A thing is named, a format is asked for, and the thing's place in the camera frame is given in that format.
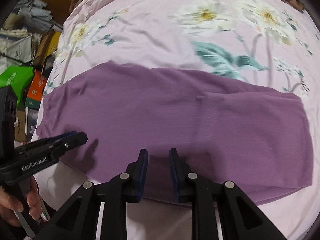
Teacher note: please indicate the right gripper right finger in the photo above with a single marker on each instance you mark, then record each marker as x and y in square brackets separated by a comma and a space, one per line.
[182, 184]

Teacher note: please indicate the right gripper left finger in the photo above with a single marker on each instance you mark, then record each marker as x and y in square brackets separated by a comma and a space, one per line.
[134, 187]

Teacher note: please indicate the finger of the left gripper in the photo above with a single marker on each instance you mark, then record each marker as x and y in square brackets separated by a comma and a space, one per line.
[57, 149]
[63, 137]

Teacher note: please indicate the purple knit pants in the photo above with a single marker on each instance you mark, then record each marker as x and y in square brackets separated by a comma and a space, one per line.
[224, 129]

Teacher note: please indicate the pile of grey clothes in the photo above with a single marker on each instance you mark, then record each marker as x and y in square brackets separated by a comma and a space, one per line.
[36, 16]

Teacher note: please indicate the person's left hand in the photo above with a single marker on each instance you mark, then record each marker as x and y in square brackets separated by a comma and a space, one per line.
[10, 204]

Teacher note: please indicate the brown cardboard box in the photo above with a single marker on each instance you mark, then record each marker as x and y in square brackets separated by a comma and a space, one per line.
[19, 127]

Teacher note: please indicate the orange cardboard box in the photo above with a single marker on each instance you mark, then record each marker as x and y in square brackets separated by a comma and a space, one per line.
[35, 92]

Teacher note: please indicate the green shopping bag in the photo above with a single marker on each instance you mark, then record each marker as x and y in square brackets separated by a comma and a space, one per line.
[18, 78]

